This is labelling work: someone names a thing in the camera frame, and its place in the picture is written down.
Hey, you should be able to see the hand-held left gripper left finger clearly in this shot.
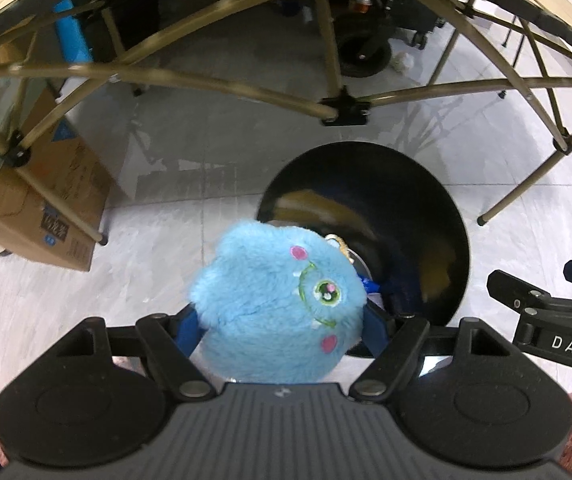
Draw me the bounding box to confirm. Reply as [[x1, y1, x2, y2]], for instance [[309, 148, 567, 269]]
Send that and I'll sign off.
[[68, 304, 221, 402]]

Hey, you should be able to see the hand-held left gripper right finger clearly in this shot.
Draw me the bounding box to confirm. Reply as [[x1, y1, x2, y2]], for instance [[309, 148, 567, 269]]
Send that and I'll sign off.
[[348, 304, 507, 403]]

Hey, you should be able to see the blue tissue packet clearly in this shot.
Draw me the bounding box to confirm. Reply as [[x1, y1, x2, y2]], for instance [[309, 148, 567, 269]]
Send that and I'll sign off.
[[358, 272, 384, 311]]

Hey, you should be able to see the blue plush toy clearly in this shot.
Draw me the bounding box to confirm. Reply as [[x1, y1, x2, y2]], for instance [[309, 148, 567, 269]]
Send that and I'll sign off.
[[188, 218, 367, 381]]

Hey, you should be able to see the black round bin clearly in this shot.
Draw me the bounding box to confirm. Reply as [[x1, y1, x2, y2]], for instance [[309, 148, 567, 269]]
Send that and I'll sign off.
[[256, 142, 471, 361]]

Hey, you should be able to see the tall printed cardboard box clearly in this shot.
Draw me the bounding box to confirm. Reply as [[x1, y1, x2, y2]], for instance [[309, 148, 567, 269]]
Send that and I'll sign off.
[[0, 80, 111, 273]]

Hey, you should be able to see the black wheeled cart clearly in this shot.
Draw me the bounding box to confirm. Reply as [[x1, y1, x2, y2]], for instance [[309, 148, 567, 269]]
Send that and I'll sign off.
[[326, 0, 447, 78]]

